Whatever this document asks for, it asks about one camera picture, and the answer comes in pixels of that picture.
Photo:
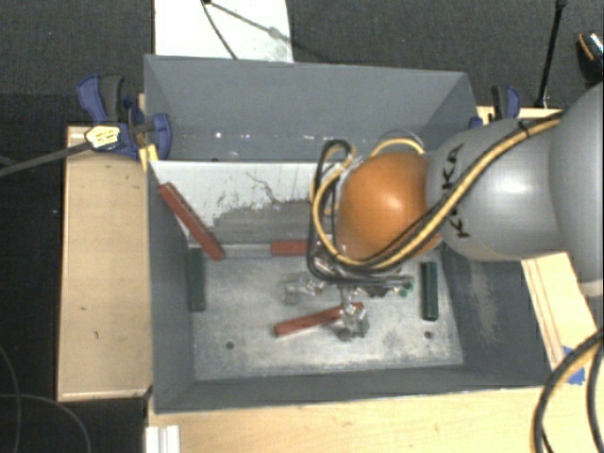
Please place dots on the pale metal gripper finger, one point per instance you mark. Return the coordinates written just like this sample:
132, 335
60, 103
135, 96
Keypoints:
353, 318
302, 290

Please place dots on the red-brown flat block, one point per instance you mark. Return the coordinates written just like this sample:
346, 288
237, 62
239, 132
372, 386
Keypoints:
191, 222
307, 323
289, 247

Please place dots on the dark green flat block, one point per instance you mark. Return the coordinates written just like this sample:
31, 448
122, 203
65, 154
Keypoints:
197, 281
429, 293

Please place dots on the grey metal bin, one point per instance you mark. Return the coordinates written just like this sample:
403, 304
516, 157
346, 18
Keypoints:
292, 106

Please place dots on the pale wood flat board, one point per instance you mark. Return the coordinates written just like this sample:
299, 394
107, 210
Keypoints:
106, 276

